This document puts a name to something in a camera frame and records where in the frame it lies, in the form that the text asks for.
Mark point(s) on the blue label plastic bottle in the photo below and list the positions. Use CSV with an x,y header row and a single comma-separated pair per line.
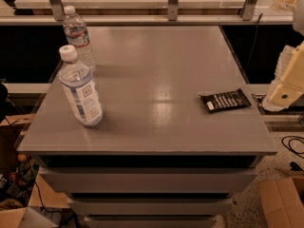
x,y
79,86

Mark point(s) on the cardboard box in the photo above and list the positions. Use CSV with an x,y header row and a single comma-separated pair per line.
x,y
282,202
45,206

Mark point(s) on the cardboard box left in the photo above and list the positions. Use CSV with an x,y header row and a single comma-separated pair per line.
x,y
45,206

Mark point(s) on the metal shelf frame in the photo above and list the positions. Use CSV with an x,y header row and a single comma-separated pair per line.
x,y
200,11

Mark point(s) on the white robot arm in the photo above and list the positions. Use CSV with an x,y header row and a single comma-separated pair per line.
x,y
298,17

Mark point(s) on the cardboard box right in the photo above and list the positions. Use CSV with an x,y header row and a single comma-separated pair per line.
x,y
282,202

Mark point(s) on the red label water bottle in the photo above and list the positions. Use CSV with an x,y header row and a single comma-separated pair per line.
x,y
77,35

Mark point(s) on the grey drawer cabinet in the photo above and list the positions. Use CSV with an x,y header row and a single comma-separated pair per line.
x,y
158,158

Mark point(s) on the black snack packet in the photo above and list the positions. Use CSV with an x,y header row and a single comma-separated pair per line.
x,y
224,101

